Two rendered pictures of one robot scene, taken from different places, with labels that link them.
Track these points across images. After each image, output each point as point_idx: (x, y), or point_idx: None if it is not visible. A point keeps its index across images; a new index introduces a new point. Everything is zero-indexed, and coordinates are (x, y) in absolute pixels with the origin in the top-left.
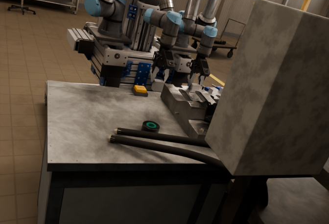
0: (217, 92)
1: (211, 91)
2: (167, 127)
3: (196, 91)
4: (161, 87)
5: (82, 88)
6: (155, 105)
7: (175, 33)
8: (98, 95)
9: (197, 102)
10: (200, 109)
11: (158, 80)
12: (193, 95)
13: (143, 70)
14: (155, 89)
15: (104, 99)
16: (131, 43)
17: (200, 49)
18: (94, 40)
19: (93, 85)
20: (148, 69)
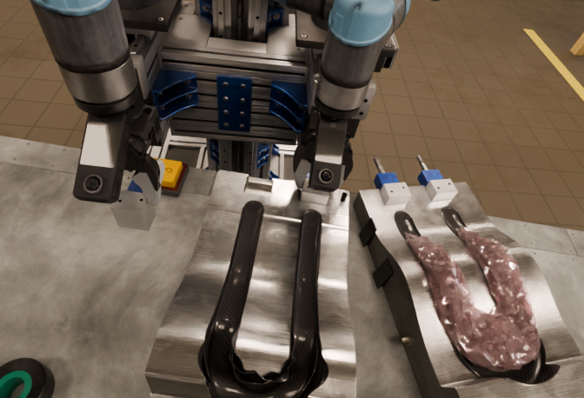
0: (407, 202)
1: (385, 198)
2: (109, 373)
3: (309, 213)
4: (139, 222)
5: (13, 159)
6: (172, 240)
7: (83, 58)
8: (29, 191)
9: (195, 340)
10: (187, 382)
11: (125, 202)
12: (281, 234)
13: (232, 96)
14: (123, 224)
15: (32, 207)
16: (164, 29)
17: (319, 85)
18: None
19: (56, 149)
20: (245, 92)
